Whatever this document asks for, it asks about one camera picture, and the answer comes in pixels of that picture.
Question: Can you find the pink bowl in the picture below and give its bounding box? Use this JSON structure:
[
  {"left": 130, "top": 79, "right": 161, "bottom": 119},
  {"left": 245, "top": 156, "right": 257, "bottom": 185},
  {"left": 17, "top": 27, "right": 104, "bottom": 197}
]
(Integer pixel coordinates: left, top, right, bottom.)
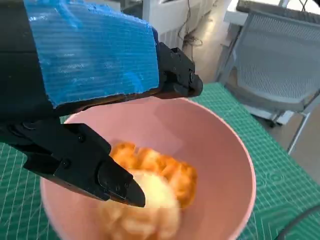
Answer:
[{"left": 39, "top": 97, "right": 257, "bottom": 240}]

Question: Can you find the long braided bread loaf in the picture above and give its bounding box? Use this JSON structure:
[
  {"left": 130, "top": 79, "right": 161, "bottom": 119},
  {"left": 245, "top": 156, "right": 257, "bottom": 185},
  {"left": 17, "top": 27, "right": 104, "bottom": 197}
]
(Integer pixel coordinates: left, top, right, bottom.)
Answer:
[{"left": 109, "top": 141, "right": 198, "bottom": 210}]

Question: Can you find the grey mesh chair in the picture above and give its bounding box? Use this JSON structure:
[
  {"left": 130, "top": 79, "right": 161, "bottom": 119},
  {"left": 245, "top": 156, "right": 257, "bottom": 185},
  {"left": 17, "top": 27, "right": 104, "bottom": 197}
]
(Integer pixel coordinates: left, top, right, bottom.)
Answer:
[{"left": 214, "top": 8, "right": 320, "bottom": 156}]

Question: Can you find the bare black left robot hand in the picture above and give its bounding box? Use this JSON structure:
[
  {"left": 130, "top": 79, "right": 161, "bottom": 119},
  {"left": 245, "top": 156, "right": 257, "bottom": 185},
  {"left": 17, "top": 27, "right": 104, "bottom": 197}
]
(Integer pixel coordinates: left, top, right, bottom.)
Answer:
[{"left": 0, "top": 0, "right": 204, "bottom": 208}]

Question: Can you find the round bread bun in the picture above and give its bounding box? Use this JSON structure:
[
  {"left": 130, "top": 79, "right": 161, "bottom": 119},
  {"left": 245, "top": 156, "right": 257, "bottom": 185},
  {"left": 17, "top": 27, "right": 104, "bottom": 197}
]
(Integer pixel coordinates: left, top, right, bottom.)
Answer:
[{"left": 97, "top": 168, "right": 182, "bottom": 240}]

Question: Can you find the white perforated cabinet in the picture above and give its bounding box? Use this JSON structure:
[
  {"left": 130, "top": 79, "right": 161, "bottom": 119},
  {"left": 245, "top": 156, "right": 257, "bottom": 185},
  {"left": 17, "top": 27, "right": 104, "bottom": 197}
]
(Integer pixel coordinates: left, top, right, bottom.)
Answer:
[{"left": 142, "top": 0, "right": 216, "bottom": 43}]

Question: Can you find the green cutting mat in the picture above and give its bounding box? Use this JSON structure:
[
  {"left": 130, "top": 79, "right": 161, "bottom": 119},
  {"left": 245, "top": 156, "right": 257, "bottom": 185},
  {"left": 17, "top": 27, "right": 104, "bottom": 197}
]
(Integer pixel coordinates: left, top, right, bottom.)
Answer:
[{"left": 0, "top": 82, "right": 320, "bottom": 240}]

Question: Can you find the black floor cable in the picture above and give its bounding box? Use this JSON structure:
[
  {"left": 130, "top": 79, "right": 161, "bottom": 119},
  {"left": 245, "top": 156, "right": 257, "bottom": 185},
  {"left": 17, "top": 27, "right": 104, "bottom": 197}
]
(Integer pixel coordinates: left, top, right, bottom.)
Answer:
[{"left": 176, "top": 0, "right": 204, "bottom": 49}]

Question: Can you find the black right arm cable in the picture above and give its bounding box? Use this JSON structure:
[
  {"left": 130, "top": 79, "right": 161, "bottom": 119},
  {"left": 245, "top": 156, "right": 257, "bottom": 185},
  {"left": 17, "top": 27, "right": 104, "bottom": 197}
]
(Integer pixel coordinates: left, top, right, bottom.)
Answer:
[{"left": 277, "top": 206, "right": 320, "bottom": 240}]

